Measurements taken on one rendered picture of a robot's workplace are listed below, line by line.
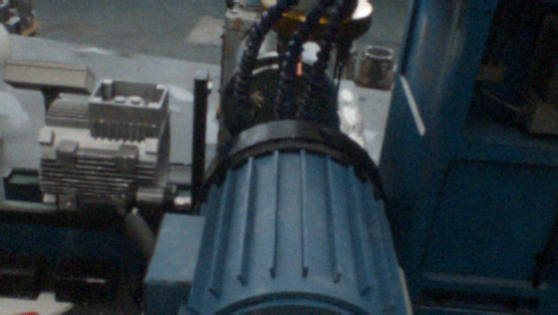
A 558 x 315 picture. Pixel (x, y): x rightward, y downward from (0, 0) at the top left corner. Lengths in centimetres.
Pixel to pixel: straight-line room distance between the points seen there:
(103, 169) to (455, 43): 61
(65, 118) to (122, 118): 10
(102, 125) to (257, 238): 71
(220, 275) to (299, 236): 6
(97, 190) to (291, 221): 72
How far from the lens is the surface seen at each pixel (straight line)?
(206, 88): 100
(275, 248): 47
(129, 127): 116
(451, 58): 97
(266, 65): 136
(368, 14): 107
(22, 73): 149
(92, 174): 118
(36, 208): 128
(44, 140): 119
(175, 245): 53
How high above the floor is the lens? 164
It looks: 30 degrees down
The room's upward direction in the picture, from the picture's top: 6 degrees clockwise
